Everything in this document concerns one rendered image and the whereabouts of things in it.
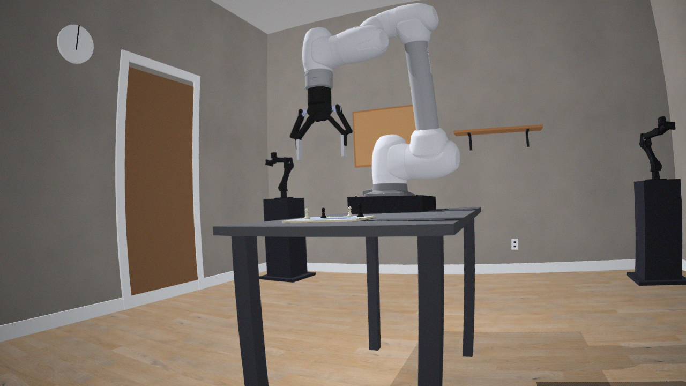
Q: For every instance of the blue and cream chessboard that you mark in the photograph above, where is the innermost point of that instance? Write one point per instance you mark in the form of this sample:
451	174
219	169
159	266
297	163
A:
329	219

